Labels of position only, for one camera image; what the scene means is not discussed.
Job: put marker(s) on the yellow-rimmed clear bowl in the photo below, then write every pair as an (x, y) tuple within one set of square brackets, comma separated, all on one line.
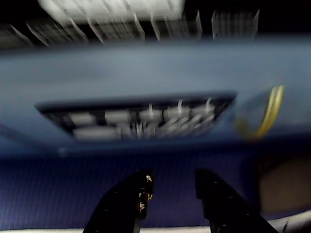
[(272, 111)]

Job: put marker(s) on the blue toy kitchen unit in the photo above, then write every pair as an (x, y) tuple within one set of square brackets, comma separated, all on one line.
[(121, 68)]

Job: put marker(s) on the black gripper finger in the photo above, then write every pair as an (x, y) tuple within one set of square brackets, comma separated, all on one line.
[(121, 204), (226, 206)]

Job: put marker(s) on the black tray with white parts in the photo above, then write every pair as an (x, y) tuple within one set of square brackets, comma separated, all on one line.
[(136, 119)]

